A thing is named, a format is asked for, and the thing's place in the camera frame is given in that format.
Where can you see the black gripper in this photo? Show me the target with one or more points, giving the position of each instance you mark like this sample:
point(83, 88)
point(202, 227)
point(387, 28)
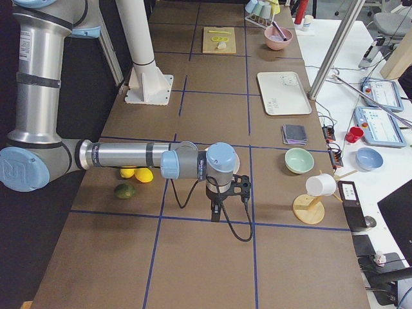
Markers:
point(213, 196)

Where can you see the cream round plate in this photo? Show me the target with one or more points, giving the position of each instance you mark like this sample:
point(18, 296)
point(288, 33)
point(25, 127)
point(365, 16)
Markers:
point(237, 164)

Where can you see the yellow lemon near arm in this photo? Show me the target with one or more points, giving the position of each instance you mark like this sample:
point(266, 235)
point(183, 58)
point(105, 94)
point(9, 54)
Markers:
point(127, 172)

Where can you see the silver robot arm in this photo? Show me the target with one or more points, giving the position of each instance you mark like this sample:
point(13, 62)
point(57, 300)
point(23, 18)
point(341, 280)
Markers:
point(35, 154)

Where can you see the white bear tray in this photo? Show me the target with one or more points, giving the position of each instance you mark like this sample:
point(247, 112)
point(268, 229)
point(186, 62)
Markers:
point(283, 94)

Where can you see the yellow lemon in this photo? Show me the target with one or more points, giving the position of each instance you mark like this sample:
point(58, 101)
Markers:
point(143, 175)

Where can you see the green lime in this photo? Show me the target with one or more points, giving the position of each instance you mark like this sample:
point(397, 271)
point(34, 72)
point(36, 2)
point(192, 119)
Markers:
point(124, 191)

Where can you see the mint green bowl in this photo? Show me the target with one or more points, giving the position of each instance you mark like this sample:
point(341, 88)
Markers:
point(299, 161)

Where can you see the wooden mug stand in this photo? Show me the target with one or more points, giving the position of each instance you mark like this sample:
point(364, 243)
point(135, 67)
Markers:
point(309, 209)

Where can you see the folded grey cloth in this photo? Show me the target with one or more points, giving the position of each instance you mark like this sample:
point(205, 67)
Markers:
point(294, 134)

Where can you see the white mug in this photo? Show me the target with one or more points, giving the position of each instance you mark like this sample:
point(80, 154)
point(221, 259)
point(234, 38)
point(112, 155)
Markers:
point(321, 185)

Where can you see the black power strip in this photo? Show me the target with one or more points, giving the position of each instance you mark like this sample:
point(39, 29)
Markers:
point(334, 150)

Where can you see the black box device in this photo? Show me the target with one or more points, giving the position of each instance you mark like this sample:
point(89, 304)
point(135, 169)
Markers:
point(351, 205)

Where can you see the red cup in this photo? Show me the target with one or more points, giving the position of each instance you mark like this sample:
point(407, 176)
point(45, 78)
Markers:
point(354, 134)

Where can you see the blue bowl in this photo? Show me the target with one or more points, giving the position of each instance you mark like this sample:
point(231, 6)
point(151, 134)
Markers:
point(368, 159)

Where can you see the wooden cutting board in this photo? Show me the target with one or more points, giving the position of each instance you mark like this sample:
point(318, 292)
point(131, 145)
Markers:
point(209, 46)

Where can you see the yellow plastic knife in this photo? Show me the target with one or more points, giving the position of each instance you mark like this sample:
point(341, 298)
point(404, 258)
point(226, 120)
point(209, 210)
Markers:
point(217, 31)

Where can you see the pink bowl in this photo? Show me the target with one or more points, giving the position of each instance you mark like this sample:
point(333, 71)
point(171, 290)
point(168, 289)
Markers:
point(274, 40)

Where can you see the near teach pendant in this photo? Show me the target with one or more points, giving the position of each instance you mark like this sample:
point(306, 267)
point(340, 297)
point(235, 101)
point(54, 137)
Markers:
point(380, 128)

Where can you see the teach pendant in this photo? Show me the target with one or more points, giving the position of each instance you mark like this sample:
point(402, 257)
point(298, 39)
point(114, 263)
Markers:
point(380, 128)
point(383, 91)

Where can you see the far teach pendant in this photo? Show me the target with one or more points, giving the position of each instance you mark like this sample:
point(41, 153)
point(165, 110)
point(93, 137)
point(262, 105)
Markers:
point(383, 91)

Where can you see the light blue cup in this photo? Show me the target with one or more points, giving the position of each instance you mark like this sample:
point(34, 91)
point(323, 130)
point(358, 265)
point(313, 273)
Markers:
point(250, 6)

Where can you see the yellow cup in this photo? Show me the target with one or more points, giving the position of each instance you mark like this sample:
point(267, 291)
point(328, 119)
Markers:
point(275, 7)

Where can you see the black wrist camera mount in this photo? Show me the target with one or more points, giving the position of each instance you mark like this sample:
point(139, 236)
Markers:
point(240, 186)

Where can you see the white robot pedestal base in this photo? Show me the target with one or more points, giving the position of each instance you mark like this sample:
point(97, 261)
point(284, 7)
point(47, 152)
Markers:
point(147, 84)

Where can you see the white wire cup rack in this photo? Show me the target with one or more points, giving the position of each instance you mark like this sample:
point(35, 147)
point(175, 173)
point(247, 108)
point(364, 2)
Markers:
point(255, 19)

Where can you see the aluminium frame post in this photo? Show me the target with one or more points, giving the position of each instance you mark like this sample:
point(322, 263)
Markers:
point(334, 49)

